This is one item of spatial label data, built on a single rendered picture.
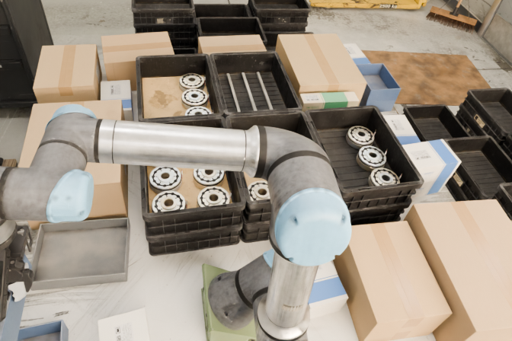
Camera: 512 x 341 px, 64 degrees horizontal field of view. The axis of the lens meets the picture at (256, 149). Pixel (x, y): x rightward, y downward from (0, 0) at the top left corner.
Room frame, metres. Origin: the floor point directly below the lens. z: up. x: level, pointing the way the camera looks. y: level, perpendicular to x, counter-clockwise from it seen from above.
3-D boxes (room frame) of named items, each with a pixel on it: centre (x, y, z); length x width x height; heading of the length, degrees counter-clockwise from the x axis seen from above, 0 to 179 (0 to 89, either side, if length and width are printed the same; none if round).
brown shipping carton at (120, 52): (1.56, 0.59, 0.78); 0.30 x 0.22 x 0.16; 114
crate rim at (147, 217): (0.87, 0.21, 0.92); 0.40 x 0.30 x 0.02; 19
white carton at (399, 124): (1.32, -0.59, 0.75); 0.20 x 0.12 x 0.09; 15
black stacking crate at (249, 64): (1.34, 0.05, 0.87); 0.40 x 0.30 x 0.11; 19
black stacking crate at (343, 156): (1.06, -0.36, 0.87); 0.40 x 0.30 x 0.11; 19
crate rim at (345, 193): (1.06, -0.36, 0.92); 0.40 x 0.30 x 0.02; 19
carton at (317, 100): (1.37, -0.27, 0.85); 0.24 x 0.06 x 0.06; 107
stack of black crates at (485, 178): (1.53, -1.18, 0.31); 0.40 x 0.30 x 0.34; 17
